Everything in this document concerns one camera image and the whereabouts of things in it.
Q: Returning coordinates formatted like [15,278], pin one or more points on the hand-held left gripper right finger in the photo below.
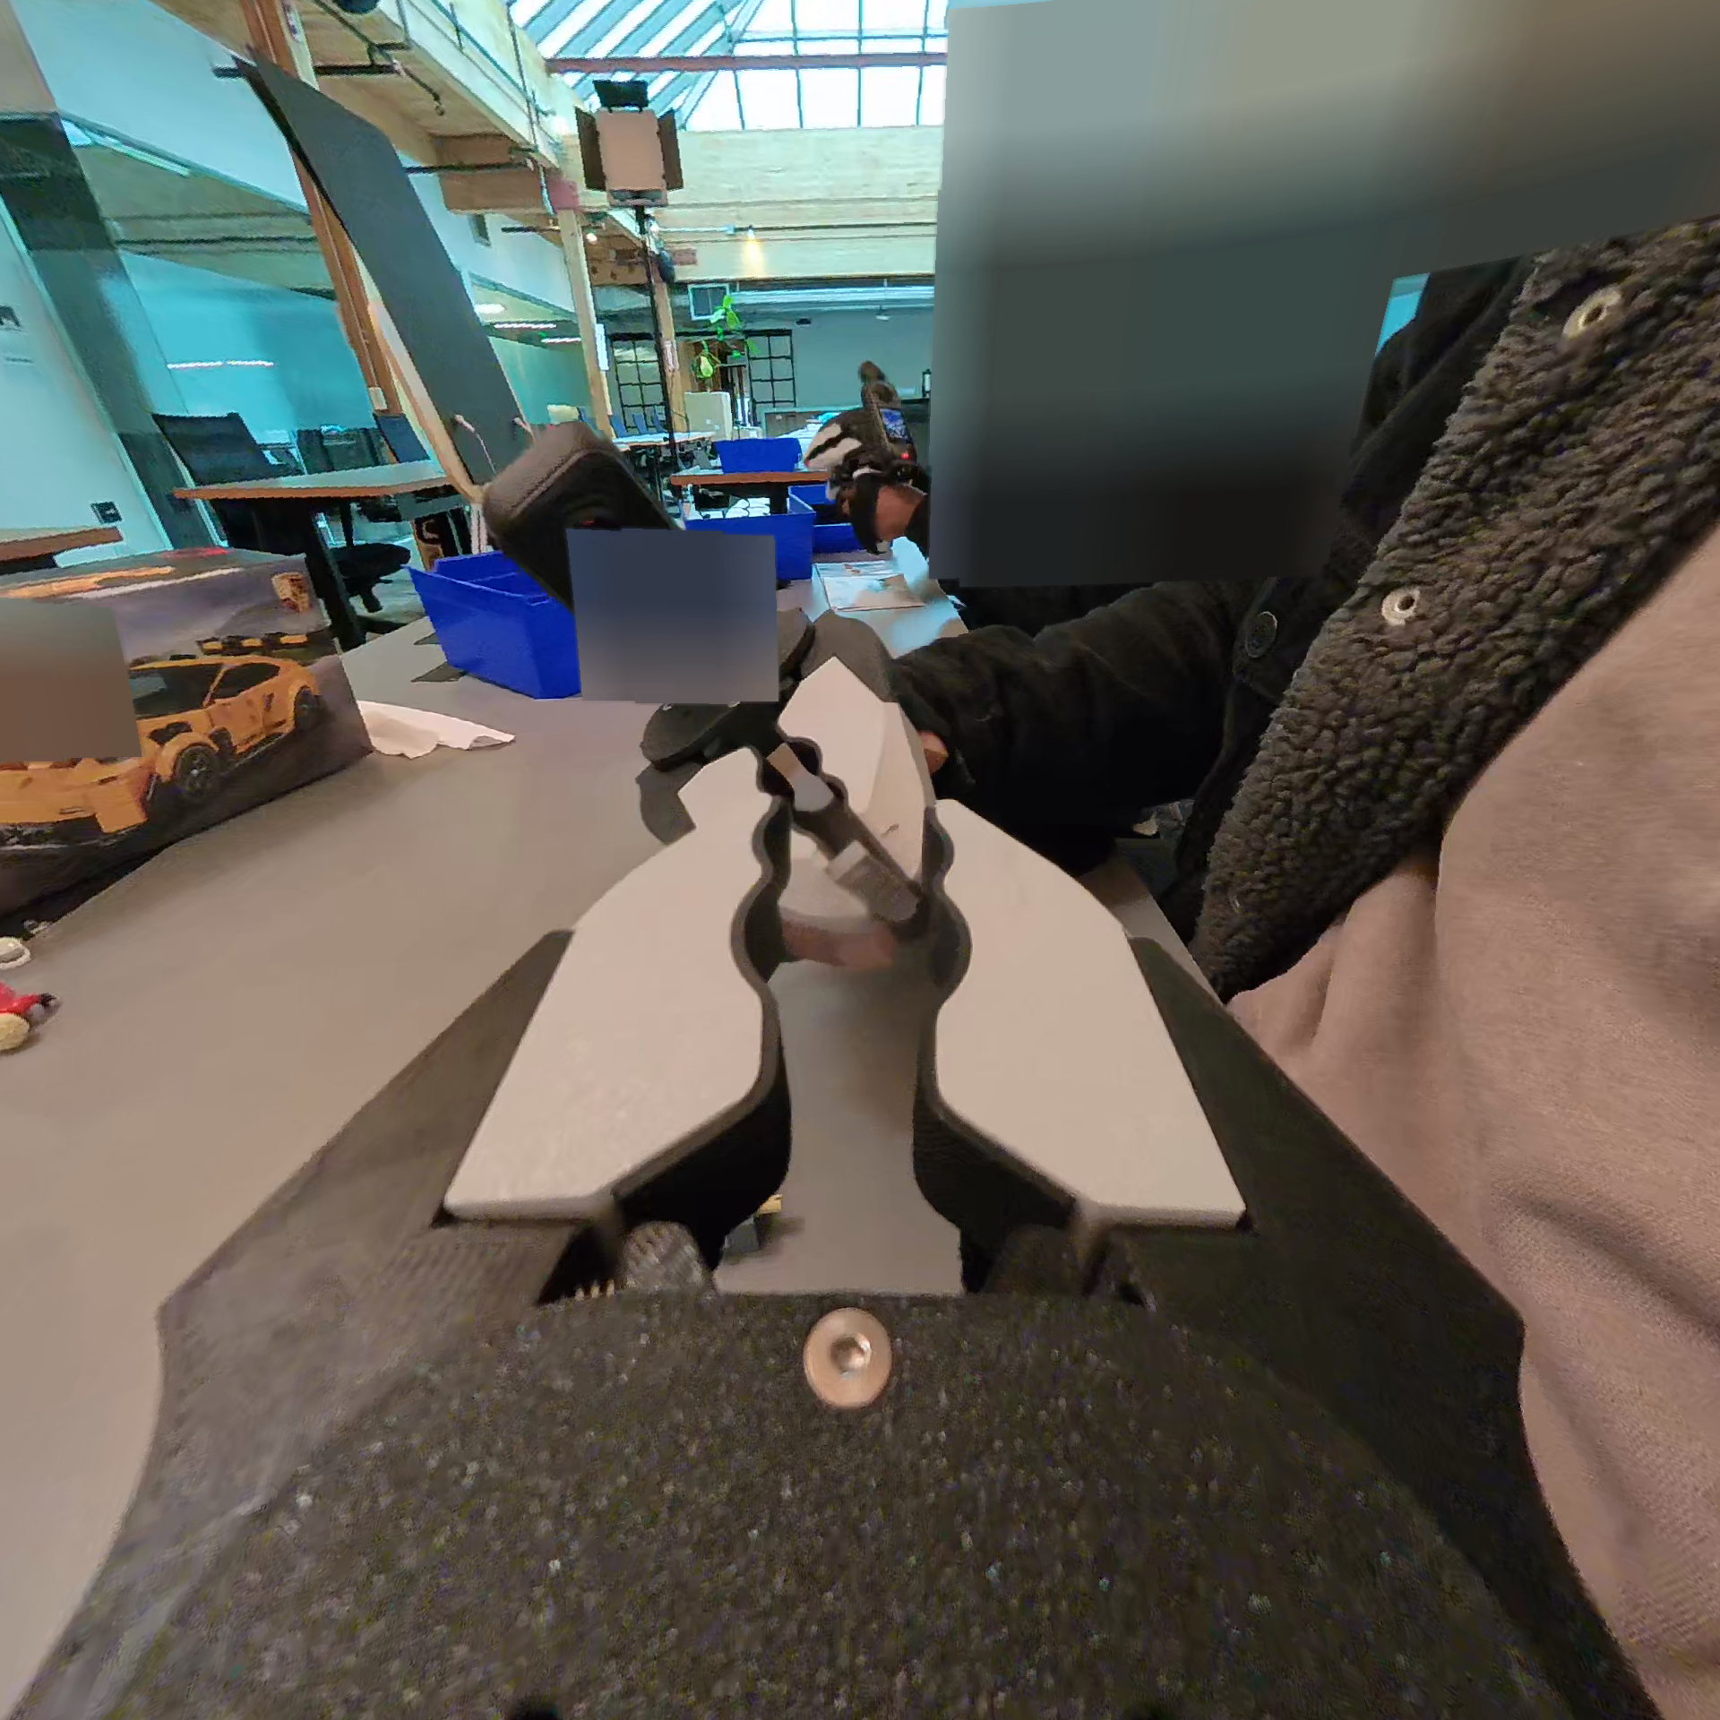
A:
[1074,1060]

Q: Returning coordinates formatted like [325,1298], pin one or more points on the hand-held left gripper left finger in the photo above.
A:
[631,1060]

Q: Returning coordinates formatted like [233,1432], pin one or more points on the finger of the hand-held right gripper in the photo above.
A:
[719,791]
[874,752]

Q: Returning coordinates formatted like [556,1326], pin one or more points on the person's right forearm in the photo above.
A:
[1074,698]

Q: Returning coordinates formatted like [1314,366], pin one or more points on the grey desk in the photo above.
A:
[336,941]

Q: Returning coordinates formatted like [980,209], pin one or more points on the person's right hand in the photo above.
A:
[934,754]

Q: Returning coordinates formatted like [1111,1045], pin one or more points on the printed leaflet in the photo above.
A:
[859,590]

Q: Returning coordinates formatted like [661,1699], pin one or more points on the blue storage bin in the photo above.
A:
[497,631]
[758,455]
[799,543]

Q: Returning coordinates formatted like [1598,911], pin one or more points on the green hanging plant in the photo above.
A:
[724,323]

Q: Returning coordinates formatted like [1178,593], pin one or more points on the brown-topped background table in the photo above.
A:
[308,485]

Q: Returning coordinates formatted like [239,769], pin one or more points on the black panel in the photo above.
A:
[388,269]

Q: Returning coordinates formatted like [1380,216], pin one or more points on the white printed paper bag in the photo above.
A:
[429,732]

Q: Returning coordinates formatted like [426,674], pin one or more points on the studio light panel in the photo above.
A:
[629,147]

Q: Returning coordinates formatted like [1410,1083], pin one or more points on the black toy set box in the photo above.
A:
[241,752]

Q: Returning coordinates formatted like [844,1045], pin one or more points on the red toy minifigure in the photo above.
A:
[15,1001]

